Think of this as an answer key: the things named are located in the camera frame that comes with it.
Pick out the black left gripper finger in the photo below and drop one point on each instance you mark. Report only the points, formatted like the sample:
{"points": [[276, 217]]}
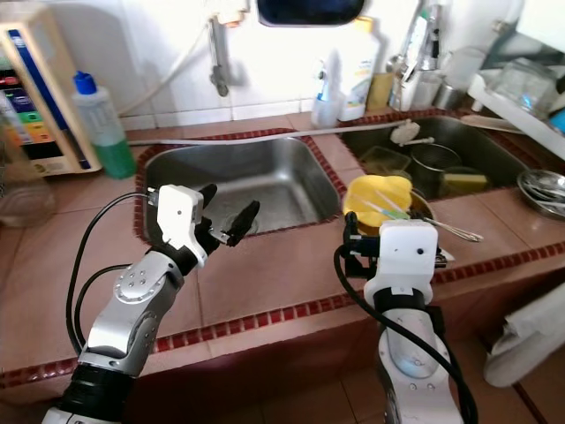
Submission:
{"points": [[243, 223], [207, 191]]}

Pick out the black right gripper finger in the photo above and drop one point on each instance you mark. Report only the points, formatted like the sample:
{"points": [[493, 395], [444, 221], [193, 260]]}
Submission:
{"points": [[351, 231]]}

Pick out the white teal green plastic stick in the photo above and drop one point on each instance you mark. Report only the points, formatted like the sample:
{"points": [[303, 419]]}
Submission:
{"points": [[393, 212]]}

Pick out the yellow plastic bowl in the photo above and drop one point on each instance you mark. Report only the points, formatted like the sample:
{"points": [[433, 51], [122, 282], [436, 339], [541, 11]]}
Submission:
{"points": [[384, 184]]}

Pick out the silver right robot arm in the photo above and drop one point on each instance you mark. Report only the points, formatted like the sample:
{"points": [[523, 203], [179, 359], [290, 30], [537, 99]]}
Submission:
{"points": [[410, 353]]}

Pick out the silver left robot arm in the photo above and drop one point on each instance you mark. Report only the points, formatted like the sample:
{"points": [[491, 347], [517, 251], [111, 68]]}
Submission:
{"points": [[141, 309]]}

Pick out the steel sink basin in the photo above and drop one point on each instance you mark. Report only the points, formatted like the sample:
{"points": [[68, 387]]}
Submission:
{"points": [[265, 177], [503, 146]]}

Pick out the square glass dish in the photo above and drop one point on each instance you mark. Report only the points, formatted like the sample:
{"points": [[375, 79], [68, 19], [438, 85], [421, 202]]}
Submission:
{"points": [[384, 162]]}

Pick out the round steel pot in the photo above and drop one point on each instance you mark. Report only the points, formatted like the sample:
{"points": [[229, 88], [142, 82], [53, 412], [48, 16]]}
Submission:
{"points": [[437, 163]]}

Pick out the white sink plug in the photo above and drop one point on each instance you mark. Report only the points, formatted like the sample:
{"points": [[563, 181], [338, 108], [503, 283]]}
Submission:
{"points": [[406, 132]]}

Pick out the green soap bottle blue cap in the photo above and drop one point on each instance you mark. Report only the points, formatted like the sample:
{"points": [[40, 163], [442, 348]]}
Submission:
{"points": [[106, 132]]}

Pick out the translucent plastic brush cup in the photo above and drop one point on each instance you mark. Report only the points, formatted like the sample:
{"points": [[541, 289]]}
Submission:
{"points": [[327, 111]]}

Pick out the yellow green sponge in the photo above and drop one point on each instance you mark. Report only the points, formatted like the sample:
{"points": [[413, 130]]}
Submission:
{"points": [[466, 183]]}

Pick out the white detergent bottle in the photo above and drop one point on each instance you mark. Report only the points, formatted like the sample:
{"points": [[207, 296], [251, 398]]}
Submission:
{"points": [[360, 84]]}

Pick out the steel cup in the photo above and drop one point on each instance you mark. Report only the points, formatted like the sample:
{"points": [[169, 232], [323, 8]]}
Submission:
{"points": [[452, 99]]}

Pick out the pale wooden spatula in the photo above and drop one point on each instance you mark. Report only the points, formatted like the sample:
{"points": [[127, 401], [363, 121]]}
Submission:
{"points": [[484, 124]]}

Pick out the beige water ionizer appliance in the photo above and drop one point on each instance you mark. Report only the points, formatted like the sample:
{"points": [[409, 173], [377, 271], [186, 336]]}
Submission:
{"points": [[53, 97]]}

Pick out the steel bowl with utensils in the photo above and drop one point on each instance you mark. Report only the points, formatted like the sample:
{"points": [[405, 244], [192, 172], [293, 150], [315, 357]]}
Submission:
{"points": [[538, 199]]}

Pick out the white cloth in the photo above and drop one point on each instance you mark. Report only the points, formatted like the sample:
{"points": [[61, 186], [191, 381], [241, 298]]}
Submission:
{"points": [[530, 340]]}

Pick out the white dish rack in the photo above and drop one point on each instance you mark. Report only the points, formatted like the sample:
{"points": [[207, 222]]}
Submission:
{"points": [[508, 110]]}

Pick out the chrome sink faucet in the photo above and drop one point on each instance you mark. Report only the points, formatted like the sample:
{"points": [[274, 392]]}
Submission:
{"points": [[428, 35]]}

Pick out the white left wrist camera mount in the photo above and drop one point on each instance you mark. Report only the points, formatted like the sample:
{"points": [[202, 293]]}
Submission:
{"points": [[181, 216]]}

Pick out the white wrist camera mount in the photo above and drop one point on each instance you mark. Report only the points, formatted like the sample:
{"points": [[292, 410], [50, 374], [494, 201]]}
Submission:
{"points": [[181, 216], [402, 256]]}

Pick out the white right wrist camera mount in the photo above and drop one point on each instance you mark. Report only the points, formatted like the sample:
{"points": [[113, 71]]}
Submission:
{"points": [[402, 256]]}

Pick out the grey wall tap spout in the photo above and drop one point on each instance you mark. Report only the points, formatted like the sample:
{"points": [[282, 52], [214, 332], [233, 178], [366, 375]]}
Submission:
{"points": [[220, 71]]}

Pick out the black rounded wall fixture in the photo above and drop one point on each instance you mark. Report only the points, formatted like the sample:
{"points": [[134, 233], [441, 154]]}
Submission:
{"points": [[309, 11]]}

